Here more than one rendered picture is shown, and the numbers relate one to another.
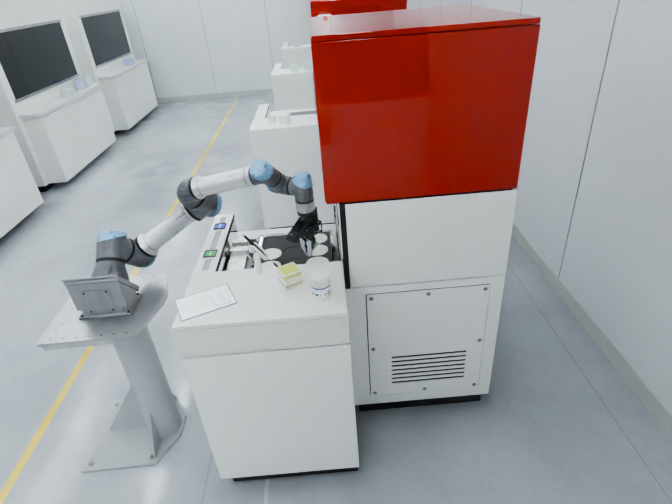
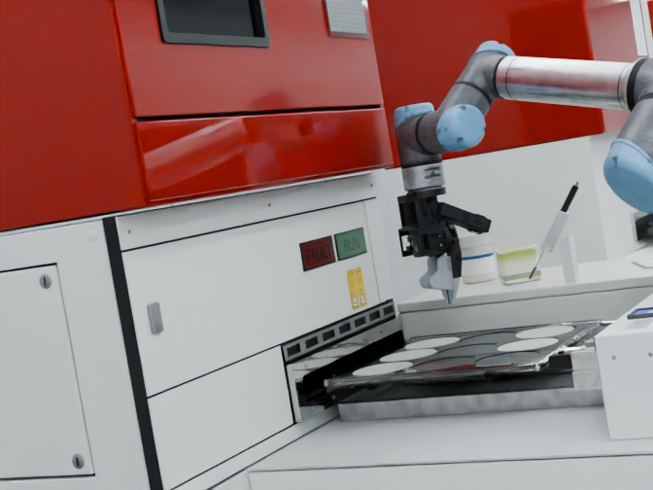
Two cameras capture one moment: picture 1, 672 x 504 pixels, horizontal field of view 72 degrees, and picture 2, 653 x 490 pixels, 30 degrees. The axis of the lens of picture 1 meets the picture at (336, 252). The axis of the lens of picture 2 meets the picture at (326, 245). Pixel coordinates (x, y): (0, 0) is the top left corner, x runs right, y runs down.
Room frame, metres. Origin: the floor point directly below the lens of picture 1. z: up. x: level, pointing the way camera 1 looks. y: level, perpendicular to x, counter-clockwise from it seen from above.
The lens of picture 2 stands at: (3.72, 0.97, 1.22)
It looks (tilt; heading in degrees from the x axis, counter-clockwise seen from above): 3 degrees down; 208
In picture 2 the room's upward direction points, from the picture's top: 10 degrees counter-clockwise
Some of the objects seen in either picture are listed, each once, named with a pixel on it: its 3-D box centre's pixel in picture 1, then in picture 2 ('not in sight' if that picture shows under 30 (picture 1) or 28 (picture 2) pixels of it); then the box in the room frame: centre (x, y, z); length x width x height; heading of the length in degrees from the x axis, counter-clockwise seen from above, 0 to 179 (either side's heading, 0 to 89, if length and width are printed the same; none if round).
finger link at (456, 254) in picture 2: not in sight; (450, 254); (1.69, 0.14, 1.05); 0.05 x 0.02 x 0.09; 53
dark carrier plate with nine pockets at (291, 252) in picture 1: (294, 252); (466, 351); (1.83, 0.19, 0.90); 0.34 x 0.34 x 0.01; 0
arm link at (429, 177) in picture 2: (304, 205); (425, 178); (1.69, 0.11, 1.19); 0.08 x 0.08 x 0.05
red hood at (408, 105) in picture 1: (403, 94); (80, 44); (2.02, -0.34, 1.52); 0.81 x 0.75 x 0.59; 0
